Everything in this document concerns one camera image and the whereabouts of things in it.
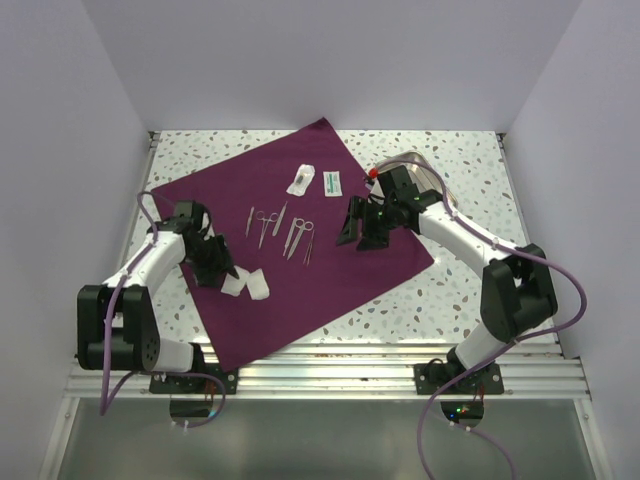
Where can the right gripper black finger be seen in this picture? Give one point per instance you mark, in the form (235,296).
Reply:
(373,238)
(350,231)

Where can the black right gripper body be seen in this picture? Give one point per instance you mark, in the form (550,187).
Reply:
(378,211)

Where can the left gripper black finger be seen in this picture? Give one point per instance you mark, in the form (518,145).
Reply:
(205,277)
(223,261)

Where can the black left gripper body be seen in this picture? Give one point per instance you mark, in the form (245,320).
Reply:
(202,258)

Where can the white gauze pad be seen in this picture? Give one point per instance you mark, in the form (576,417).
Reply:
(257,285)
(233,285)

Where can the stainless steel tray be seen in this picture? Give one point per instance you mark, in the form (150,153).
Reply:
(421,172)

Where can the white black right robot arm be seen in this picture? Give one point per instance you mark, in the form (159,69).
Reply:
(517,292)

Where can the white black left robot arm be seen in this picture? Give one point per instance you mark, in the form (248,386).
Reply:
(117,329)

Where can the steel surgical scissors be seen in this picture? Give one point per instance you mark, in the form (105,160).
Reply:
(303,227)

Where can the clear blister pack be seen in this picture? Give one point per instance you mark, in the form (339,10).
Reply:
(302,180)

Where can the green white suture packet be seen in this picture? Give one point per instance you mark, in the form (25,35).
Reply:
(332,184)

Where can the thin steel tweezers right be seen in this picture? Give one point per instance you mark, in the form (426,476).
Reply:
(309,249)

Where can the steel forceps with rings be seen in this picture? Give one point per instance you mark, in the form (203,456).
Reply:
(266,220)

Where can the steel tweezers upper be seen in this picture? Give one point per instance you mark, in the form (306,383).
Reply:
(279,219)

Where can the purple cloth mat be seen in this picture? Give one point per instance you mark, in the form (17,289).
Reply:
(230,173)

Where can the short steel scalpel handle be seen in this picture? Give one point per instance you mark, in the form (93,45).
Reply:
(249,221)

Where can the steel probe handle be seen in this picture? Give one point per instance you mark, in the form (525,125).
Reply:
(291,231)

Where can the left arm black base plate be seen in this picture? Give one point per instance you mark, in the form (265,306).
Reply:
(212,381)

